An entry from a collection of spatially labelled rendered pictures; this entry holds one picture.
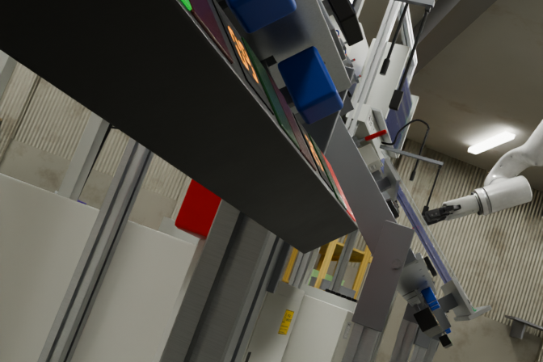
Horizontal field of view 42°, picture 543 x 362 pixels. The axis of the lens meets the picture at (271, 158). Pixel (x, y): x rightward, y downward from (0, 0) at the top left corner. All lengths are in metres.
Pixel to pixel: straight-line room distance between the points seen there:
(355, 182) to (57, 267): 0.57
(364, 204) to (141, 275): 0.42
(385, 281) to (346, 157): 0.23
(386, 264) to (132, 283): 0.46
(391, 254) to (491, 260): 9.79
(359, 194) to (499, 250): 9.78
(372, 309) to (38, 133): 9.57
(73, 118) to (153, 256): 9.23
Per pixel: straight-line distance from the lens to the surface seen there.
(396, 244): 1.16
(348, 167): 1.24
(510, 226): 11.06
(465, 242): 10.80
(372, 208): 1.22
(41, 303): 1.40
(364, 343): 1.15
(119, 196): 1.32
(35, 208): 1.45
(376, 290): 1.15
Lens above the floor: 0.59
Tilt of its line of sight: 10 degrees up
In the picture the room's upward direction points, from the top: 20 degrees clockwise
